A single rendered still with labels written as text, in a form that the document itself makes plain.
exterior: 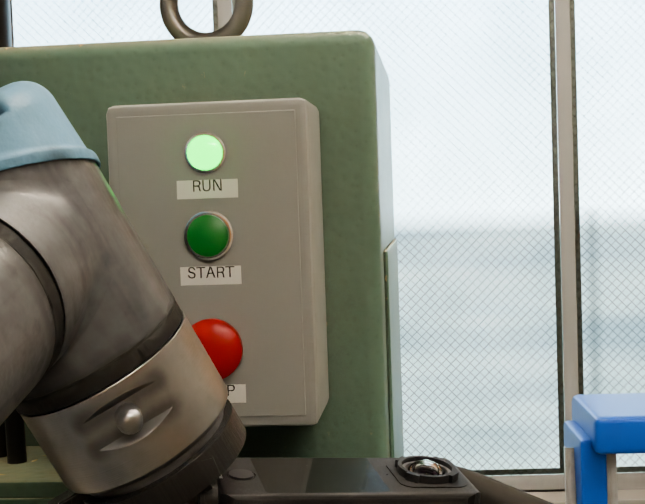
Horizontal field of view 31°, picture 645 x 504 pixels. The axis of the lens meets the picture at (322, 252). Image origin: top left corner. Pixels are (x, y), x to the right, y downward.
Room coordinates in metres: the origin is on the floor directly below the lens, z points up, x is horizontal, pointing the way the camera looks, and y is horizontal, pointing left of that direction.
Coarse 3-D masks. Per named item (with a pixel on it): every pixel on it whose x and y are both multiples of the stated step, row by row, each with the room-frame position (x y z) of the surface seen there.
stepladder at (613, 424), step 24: (576, 408) 1.45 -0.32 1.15; (600, 408) 1.38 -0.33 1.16; (624, 408) 1.38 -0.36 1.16; (576, 432) 1.39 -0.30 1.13; (600, 432) 1.33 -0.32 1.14; (624, 432) 1.33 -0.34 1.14; (576, 456) 1.37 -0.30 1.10; (600, 456) 1.35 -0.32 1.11; (576, 480) 1.38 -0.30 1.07; (600, 480) 1.35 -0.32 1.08
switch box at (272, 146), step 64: (128, 128) 0.56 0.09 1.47; (192, 128) 0.56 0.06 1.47; (256, 128) 0.56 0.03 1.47; (128, 192) 0.56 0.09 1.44; (256, 192) 0.56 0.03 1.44; (320, 192) 0.60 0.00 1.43; (192, 256) 0.56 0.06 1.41; (256, 256) 0.56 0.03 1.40; (320, 256) 0.59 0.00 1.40; (192, 320) 0.56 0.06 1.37; (256, 320) 0.56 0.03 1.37; (320, 320) 0.58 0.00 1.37; (256, 384) 0.56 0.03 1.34; (320, 384) 0.57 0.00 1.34
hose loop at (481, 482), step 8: (464, 472) 0.57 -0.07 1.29; (472, 472) 0.57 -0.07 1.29; (472, 480) 0.57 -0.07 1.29; (480, 480) 0.57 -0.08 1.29; (488, 480) 0.57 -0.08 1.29; (496, 480) 0.58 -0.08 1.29; (480, 488) 0.57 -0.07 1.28; (488, 488) 0.57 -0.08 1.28; (496, 488) 0.57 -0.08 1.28; (504, 488) 0.57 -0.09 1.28; (512, 488) 0.57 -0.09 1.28; (488, 496) 0.56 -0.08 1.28; (496, 496) 0.57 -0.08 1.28; (504, 496) 0.57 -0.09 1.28; (512, 496) 0.57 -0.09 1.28; (520, 496) 0.57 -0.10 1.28; (528, 496) 0.57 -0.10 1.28
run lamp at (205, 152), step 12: (204, 132) 0.56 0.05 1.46; (192, 144) 0.55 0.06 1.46; (204, 144) 0.55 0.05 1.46; (216, 144) 0.55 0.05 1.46; (192, 156) 0.55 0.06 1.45; (204, 156) 0.55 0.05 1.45; (216, 156) 0.55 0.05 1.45; (192, 168) 0.56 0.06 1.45; (204, 168) 0.55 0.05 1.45; (216, 168) 0.56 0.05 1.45
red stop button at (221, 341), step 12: (204, 324) 0.55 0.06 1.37; (216, 324) 0.55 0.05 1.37; (228, 324) 0.55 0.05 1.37; (204, 336) 0.55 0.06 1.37; (216, 336) 0.55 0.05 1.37; (228, 336) 0.55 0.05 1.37; (216, 348) 0.55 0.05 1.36; (228, 348) 0.55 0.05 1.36; (240, 348) 0.55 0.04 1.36; (216, 360) 0.55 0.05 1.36; (228, 360) 0.55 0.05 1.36; (240, 360) 0.55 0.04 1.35; (228, 372) 0.55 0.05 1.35
